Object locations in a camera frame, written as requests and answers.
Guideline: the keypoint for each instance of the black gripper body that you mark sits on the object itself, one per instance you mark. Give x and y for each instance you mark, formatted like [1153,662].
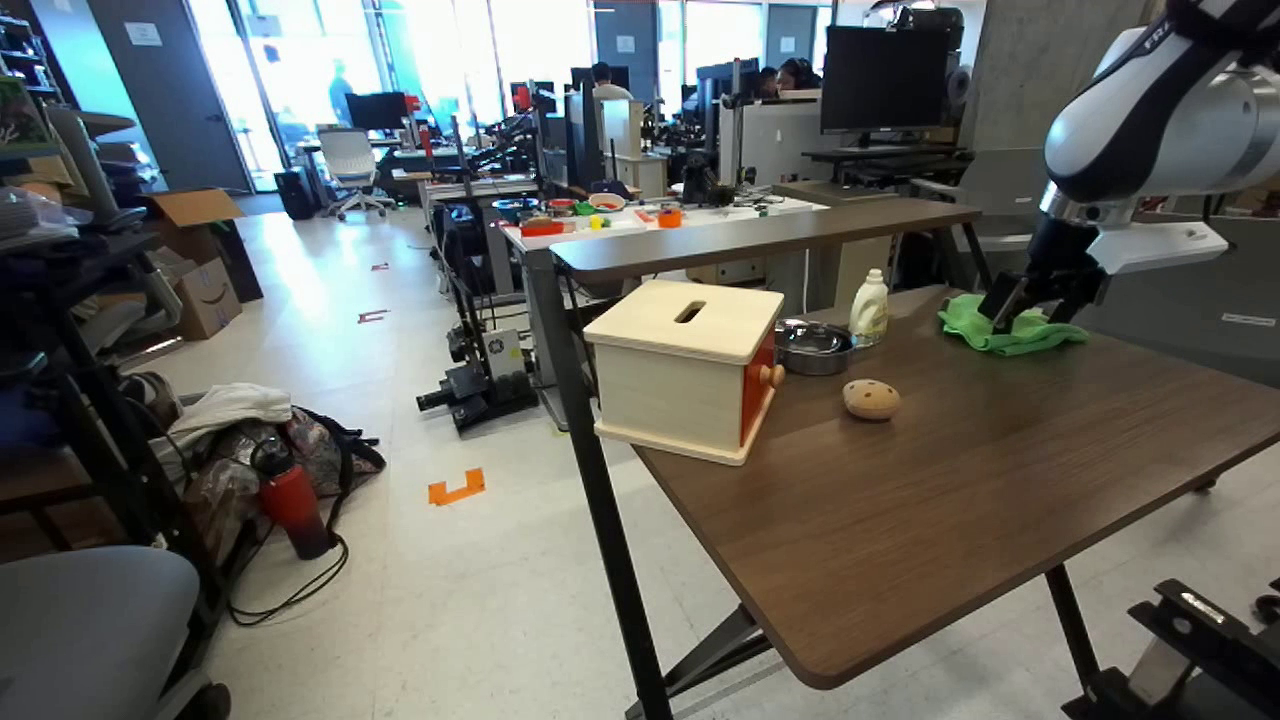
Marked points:
[1060,266]

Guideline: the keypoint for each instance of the green microfibre towel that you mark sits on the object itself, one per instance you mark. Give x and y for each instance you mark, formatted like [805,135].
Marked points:
[1013,336]

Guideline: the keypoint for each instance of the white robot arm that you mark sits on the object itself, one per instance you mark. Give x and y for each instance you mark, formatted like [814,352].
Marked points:
[1174,123]

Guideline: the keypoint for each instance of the small white bottle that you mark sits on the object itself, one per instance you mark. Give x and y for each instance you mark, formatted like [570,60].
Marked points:
[871,308]

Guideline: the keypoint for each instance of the brown potato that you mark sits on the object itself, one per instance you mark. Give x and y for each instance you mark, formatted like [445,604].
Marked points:
[871,399]

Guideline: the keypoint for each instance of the small metal bowl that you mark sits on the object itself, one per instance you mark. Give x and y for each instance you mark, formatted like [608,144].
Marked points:
[811,350]

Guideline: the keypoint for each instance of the large black computer monitor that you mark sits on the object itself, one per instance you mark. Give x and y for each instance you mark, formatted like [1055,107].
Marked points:
[886,79]

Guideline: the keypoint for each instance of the wooden box with red drawer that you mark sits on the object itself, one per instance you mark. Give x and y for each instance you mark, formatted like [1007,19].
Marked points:
[672,360]

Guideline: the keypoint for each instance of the white table with toys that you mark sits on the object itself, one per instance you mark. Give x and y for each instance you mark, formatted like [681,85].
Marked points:
[642,227]

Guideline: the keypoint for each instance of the black metal desk leg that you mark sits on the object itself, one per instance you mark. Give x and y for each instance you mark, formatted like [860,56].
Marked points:
[592,492]

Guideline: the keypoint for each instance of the black floor machine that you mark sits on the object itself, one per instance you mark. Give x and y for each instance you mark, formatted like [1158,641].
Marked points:
[482,380]

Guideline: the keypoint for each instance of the orange floor tape mark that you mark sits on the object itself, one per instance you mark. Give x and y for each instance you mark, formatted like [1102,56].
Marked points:
[457,490]

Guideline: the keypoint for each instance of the white office chair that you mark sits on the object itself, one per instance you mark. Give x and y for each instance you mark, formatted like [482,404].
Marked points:
[352,166]

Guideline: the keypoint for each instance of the black bag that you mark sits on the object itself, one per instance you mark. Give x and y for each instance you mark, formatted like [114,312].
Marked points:
[341,447]

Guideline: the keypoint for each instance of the red canister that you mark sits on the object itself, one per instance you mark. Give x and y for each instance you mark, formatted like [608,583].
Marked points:
[293,508]

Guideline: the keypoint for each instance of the white cloth pile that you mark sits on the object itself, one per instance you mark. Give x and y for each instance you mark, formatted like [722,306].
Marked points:
[227,409]

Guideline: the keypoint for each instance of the small cardboard box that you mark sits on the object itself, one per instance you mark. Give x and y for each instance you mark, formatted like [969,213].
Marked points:
[209,296]

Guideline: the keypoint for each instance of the open cardboard box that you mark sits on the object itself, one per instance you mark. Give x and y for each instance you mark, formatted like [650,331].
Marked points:
[201,232]

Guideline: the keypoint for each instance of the black storage shelf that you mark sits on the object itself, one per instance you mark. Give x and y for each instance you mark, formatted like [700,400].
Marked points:
[65,400]

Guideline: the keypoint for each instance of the grey office chair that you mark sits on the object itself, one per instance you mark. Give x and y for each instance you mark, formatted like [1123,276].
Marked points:
[83,625]

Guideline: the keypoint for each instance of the metal table frame strut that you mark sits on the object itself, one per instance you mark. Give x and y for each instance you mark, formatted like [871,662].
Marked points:
[722,645]

